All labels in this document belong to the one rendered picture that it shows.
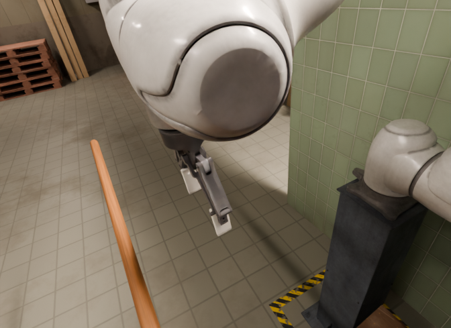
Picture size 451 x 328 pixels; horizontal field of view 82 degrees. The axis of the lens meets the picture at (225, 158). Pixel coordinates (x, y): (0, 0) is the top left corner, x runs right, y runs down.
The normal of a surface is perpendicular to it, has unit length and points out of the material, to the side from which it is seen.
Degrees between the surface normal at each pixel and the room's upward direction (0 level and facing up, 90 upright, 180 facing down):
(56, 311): 0
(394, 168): 86
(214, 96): 93
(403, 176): 84
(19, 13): 90
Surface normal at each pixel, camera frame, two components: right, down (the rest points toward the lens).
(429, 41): -0.85, 0.37
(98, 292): -0.11, -0.81
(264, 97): 0.22, 0.55
